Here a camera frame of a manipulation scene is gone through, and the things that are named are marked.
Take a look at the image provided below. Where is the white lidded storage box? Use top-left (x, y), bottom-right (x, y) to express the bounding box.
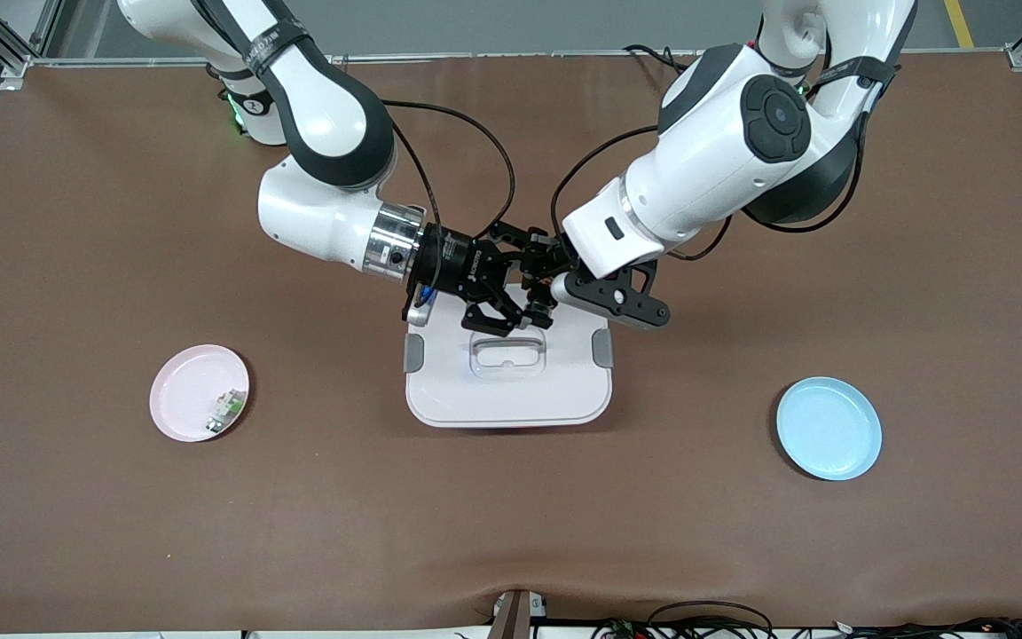
top-left (403, 293), bottom-right (615, 430)

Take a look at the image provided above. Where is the pink round plate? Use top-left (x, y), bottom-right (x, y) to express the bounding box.
top-left (149, 344), bottom-right (251, 443)

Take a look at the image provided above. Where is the light blue round plate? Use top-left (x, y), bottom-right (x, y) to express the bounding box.
top-left (775, 376), bottom-right (883, 482)

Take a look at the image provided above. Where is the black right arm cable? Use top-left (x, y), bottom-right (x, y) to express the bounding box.
top-left (378, 99), bottom-right (516, 294)

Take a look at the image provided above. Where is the silver table edge rail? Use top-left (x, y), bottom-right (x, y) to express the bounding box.
top-left (28, 49), bottom-right (1022, 70)

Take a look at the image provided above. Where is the black base cable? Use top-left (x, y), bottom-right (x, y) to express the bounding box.
top-left (623, 43), bottom-right (698, 74)

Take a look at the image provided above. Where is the green and white switch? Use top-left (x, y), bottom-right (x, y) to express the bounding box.
top-left (206, 390), bottom-right (248, 436)

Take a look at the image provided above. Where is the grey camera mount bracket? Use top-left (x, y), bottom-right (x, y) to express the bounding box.
top-left (488, 588), bottom-right (549, 639)

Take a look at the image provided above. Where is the black cables bundle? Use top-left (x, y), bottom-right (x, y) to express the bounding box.
top-left (591, 601), bottom-right (1022, 639)

